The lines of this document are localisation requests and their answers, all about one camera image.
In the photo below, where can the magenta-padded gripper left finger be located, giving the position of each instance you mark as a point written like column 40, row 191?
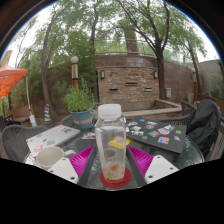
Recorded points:
column 80, row 161

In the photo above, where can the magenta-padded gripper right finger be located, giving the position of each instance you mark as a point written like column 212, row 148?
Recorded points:
column 143, row 160

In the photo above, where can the clear white-capped drink bottle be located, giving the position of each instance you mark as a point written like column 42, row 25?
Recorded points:
column 110, row 133

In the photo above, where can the yellow card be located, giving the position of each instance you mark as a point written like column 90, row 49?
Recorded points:
column 128, row 142

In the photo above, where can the flat round red coaster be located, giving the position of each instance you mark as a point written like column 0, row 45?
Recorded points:
column 128, row 180

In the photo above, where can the small printed sticker card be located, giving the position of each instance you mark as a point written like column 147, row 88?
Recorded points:
column 88, row 135

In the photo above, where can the black laptop with stickers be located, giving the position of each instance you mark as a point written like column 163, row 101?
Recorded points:
column 156, row 135

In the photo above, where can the white ribbed mug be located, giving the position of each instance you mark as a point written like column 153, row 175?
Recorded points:
column 50, row 156

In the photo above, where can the silver laptop with stickers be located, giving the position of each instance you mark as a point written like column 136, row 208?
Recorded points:
column 50, row 138

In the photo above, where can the grey wicker chair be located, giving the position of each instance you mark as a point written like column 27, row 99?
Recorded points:
column 67, row 120
column 18, row 140
column 187, row 108

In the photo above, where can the blue yellow striped bollard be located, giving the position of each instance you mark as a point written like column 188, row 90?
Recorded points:
column 47, row 113

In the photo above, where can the green plant in teal pot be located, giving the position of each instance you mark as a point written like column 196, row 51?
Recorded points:
column 79, row 100

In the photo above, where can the black jacket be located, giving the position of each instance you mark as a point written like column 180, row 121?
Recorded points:
column 204, row 125

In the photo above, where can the wooden bench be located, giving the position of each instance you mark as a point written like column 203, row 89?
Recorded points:
column 20, row 112

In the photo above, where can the orange canopy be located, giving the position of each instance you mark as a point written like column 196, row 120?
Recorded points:
column 11, row 80

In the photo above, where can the black wall lamp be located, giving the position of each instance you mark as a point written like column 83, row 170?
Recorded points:
column 102, row 74
column 155, row 74

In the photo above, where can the striped globe lamp post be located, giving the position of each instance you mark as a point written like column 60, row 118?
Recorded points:
column 74, row 71

